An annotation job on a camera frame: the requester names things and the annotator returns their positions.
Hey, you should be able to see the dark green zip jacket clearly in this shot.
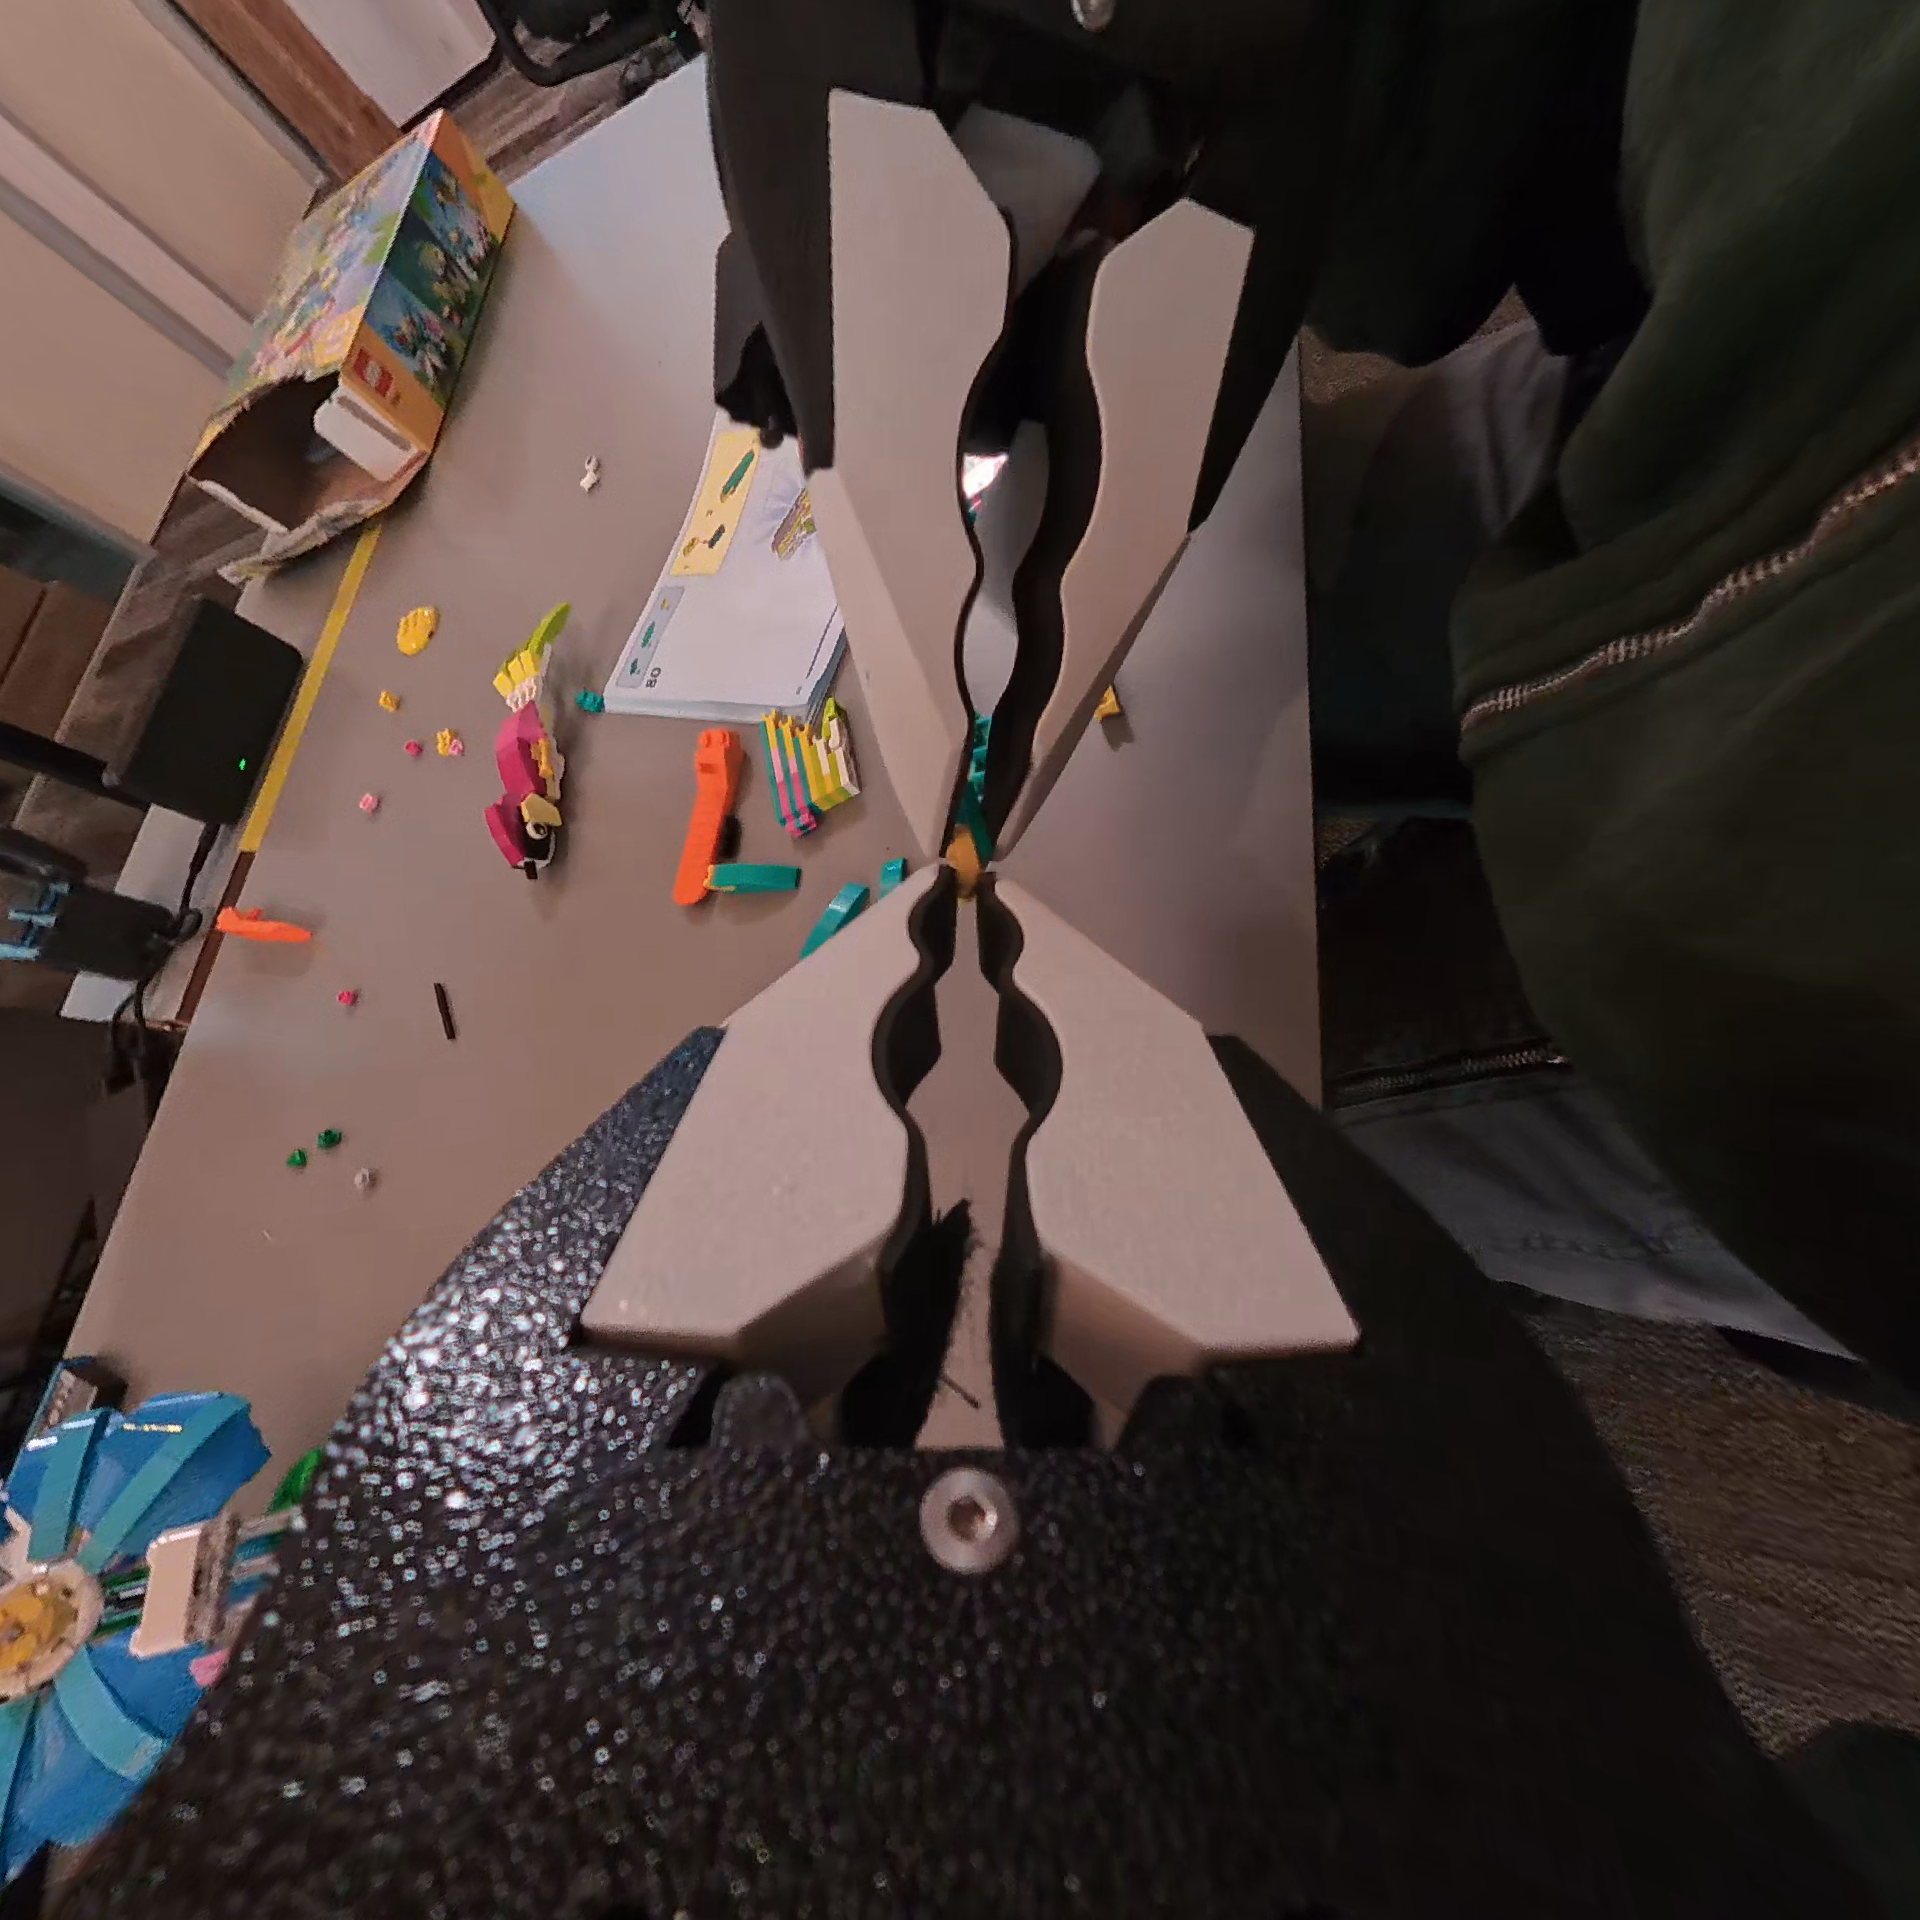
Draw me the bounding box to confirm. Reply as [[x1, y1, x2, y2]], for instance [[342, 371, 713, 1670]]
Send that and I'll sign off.
[[1445, 0, 1920, 1376]]

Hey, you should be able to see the blue lego flower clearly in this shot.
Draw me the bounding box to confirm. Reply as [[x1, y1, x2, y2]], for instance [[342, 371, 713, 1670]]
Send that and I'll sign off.
[[0, 1388, 324, 1889]]

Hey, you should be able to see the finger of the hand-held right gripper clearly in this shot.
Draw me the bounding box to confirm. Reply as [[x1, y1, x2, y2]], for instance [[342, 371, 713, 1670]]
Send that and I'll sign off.
[[987, 197, 1258, 859], [808, 88, 1020, 860]]

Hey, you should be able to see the striped lego wing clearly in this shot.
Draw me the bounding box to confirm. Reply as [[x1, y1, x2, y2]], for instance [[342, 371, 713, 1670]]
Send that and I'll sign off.
[[762, 702, 865, 839]]

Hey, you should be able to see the teal and yellow lego piece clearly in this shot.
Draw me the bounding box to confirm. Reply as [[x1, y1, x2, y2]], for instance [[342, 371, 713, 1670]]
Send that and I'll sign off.
[[944, 716, 1000, 899]]

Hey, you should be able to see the black office chair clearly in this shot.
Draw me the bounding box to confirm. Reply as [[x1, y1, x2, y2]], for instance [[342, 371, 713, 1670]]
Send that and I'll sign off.
[[485, 0, 715, 88]]

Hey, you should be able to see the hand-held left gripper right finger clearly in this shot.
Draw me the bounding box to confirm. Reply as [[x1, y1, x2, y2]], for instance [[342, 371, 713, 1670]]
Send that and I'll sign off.
[[970, 869, 1362, 1447]]

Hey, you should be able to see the pink lego parrot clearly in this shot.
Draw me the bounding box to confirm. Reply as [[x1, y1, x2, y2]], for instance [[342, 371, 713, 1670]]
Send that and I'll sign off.
[[480, 600, 580, 882]]

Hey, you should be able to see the black cable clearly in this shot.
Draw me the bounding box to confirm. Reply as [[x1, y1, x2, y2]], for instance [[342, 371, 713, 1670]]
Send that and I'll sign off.
[[107, 820, 212, 1081]]

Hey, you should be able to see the orange brick separator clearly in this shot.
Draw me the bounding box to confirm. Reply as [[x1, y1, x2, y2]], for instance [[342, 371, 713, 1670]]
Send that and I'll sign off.
[[671, 728, 749, 907]]

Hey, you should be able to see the black device with green light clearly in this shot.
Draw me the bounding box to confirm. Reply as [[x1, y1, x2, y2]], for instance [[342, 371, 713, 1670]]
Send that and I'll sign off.
[[107, 595, 306, 828]]

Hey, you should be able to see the yellow tape strip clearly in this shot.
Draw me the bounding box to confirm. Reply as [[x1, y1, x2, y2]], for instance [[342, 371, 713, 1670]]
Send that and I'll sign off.
[[238, 517, 387, 860]]

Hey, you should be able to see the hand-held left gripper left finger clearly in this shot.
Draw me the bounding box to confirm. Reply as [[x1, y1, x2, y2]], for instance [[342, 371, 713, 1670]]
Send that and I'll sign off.
[[578, 860, 970, 1372]]

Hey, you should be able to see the lego instruction booklet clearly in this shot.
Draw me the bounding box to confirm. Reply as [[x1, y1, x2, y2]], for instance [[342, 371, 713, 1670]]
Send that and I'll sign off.
[[605, 424, 851, 728]]

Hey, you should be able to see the colourful lego set box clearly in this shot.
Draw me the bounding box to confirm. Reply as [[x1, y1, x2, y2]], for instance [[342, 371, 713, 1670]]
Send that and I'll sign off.
[[185, 111, 518, 576]]

